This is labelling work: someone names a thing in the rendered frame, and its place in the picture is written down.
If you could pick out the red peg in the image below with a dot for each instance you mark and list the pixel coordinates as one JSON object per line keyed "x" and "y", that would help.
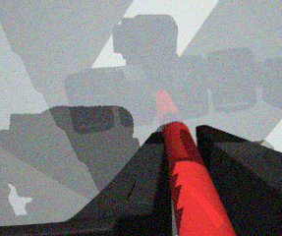
{"x": 197, "y": 205}

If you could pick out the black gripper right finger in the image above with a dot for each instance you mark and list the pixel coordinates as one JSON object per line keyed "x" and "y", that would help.
{"x": 248, "y": 177}

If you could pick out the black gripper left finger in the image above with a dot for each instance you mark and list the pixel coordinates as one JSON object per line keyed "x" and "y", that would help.
{"x": 138, "y": 202}

